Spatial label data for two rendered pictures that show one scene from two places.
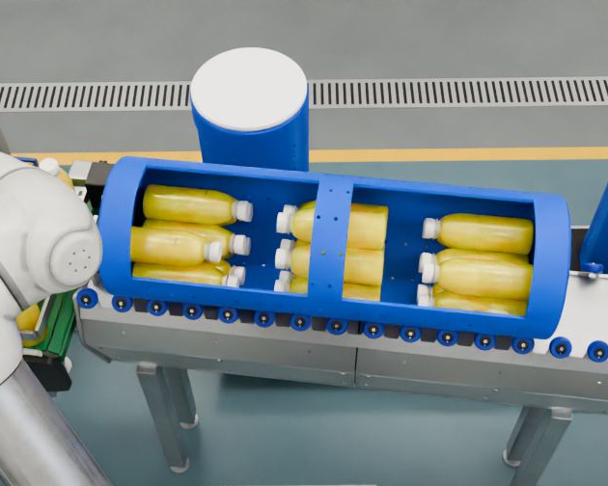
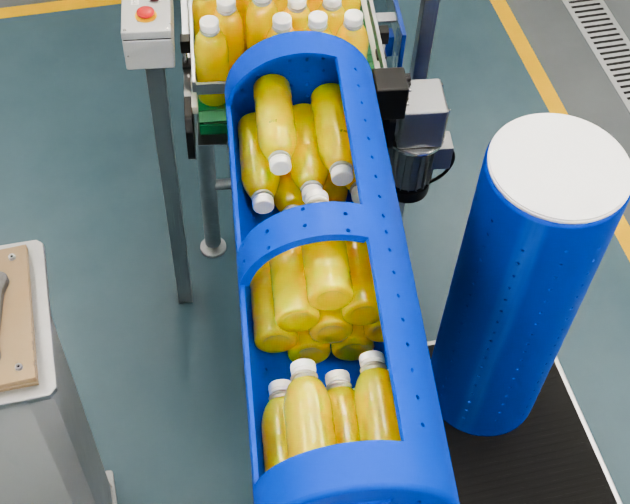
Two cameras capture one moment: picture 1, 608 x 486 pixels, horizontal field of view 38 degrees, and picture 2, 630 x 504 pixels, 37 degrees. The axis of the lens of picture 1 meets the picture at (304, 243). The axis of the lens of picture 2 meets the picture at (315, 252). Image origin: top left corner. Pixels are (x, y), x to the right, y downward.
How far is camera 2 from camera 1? 1.20 m
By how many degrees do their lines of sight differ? 41
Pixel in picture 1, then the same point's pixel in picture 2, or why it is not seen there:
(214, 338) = not seen: hidden behind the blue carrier
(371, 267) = (283, 299)
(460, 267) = (304, 393)
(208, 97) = (524, 131)
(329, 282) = (246, 257)
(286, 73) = (599, 195)
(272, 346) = not seen: hidden behind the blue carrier
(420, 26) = not seen: outside the picture
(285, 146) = (510, 236)
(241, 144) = (483, 186)
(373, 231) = (315, 279)
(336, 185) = (357, 219)
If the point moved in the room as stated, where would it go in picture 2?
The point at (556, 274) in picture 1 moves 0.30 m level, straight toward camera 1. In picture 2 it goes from (292, 486) to (73, 435)
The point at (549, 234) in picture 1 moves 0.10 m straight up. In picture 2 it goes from (341, 461) to (345, 426)
